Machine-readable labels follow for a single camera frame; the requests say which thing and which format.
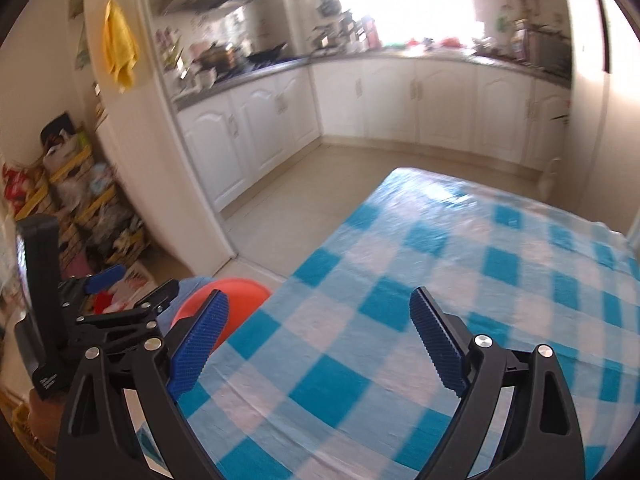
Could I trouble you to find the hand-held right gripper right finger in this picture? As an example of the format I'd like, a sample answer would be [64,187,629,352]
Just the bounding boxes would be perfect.
[409,287,586,480]

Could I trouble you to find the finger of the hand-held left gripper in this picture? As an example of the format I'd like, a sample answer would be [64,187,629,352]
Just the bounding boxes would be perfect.
[57,264,126,311]
[75,279,181,356]

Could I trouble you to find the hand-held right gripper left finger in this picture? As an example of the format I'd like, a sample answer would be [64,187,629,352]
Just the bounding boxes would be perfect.
[55,290,231,480]

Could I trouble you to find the person's left forearm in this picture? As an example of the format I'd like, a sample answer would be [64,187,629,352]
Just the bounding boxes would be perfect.
[10,387,66,466]

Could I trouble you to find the yellow storage rack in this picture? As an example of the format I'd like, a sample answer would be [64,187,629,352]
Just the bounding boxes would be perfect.
[0,112,151,281]

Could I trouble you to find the blue checkered tablecloth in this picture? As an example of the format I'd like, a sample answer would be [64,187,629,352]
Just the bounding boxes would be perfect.
[135,167,640,480]

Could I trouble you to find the yellow hanging cloth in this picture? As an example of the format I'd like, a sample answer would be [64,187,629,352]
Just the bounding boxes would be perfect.
[102,0,141,93]

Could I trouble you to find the white kitchen base cabinets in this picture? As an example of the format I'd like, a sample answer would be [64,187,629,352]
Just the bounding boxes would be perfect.
[175,55,573,213]

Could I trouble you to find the copper pot with lid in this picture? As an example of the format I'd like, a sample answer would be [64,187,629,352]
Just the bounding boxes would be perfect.
[200,42,241,73]

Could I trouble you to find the grey kitchen countertop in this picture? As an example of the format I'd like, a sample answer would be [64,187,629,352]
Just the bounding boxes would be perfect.
[172,50,573,111]

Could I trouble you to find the black wok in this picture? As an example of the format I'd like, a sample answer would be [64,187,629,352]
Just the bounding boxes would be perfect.
[247,42,288,63]

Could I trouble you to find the microwave oven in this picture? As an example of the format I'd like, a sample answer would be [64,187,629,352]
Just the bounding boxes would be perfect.
[525,27,573,76]

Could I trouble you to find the wall poster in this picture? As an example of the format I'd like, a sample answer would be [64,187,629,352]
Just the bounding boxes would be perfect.
[69,0,90,72]

